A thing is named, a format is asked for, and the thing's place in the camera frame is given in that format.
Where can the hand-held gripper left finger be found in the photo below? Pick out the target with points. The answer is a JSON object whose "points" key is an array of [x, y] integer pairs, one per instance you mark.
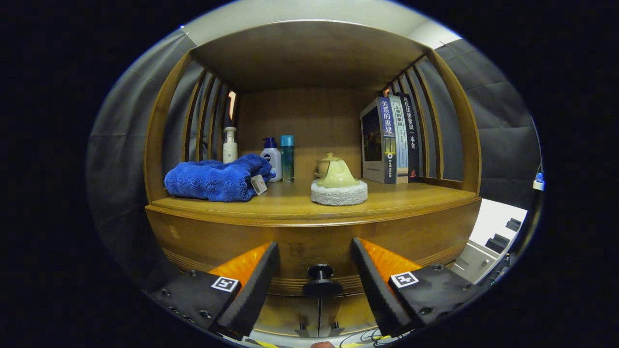
{"points": [[251, 290]]}

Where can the blue towel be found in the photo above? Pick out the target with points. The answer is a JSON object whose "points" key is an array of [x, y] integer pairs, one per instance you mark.
{"points": [[213, 181]]}

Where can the dark cover book blue spine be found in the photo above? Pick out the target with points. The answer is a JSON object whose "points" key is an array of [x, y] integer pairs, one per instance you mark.
{"points": [[372, 145]]}

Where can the white pump bottle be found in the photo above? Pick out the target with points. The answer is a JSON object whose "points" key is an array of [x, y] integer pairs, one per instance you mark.
{"points": [[230, 150]]}

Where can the white machine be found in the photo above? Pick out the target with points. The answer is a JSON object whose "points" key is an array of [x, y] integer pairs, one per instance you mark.
{"points": [[493, 217]]}

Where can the blue and white object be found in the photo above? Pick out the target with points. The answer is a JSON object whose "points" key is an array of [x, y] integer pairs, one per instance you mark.
{"points": [[539, 182]]}

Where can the beige lidded tea cup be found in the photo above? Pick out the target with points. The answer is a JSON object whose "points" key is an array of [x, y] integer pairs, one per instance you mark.
{"points": [[323, 164]]}

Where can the wooden drawer with black knob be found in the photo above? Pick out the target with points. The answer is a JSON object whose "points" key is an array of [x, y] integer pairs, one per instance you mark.
{"points": [[314, 241]]}

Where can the pale blue spine book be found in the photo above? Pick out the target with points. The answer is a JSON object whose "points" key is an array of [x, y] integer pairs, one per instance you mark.
{"points": [[401, 140]]}

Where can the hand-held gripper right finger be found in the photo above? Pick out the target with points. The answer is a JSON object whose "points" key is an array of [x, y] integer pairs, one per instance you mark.
{"points": [[377, 290]]}

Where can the white bottle with blue cap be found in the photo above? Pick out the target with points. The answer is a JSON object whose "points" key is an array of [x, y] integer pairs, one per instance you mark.
{"points": [[273, 159]]}

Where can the wooden cabinet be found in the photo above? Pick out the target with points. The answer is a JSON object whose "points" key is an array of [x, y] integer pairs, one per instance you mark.
{"points": [[309, 58]]}

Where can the wooden countertop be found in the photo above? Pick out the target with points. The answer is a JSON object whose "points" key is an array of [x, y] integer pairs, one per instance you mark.
{"points": [[290, 198]]}

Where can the teal transparent bottle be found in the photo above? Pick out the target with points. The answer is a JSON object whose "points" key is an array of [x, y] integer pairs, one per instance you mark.
{"points": [[287, 159]]}

